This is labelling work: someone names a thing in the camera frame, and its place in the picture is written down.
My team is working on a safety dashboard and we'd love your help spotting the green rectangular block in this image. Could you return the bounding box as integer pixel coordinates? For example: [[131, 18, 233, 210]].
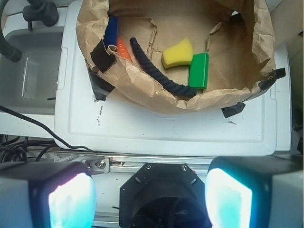
[[189, 52, 209, 90]]

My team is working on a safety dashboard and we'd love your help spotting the black hose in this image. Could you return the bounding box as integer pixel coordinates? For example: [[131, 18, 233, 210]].
[[0, 0, 59, 63]]

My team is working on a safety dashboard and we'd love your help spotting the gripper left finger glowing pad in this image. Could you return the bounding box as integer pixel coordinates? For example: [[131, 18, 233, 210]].
[[0, 162, 97, 228]]

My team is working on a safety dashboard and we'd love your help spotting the brown paper bag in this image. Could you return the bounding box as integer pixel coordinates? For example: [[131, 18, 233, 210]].
[[76, 0, 285, 114]]

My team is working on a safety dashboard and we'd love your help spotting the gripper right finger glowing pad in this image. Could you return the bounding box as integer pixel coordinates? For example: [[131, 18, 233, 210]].
[[205, 156, 304, 228]]

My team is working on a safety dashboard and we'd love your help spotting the black cable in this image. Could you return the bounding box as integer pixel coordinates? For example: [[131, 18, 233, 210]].
[[0, 105, 98, 154]]

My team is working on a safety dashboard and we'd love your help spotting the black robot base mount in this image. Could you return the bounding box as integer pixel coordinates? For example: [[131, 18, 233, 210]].
[[119, 163, 212, 228]]

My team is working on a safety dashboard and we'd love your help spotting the yellow sponge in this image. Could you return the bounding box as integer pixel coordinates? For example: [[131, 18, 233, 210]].
[[161, 38, 194, 69]]

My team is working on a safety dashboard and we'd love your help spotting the aluminium rail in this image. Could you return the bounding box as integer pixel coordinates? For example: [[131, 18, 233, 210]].
[[53, 153, 214, 175]]

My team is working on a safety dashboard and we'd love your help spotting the blue block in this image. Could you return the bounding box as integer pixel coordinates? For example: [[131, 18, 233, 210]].
[[104, 17, 118, 49]]

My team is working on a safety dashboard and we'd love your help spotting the dark blue rope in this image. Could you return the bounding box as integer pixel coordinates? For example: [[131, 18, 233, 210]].
[[129, 37, 197, 98]]

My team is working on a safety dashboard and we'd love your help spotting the orange toy carrot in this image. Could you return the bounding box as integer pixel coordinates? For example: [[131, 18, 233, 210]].
[[117, 37, 132, 62]]

